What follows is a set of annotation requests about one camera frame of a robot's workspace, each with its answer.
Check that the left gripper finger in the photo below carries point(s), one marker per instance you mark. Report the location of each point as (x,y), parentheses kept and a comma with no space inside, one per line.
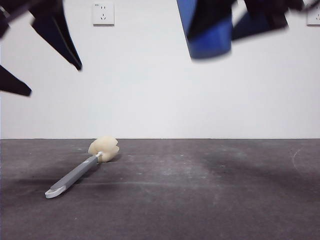
(15,83)
(57,35)

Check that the white wall power socket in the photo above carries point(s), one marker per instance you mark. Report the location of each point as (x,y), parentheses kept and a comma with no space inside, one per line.
(315,18)
(103,14)

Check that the blue ribbed plastic cup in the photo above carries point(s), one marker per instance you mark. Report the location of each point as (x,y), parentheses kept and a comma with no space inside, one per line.
(210,47)

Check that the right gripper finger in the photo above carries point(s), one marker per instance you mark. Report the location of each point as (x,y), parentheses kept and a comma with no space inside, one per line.
(252,26)
(212,12)

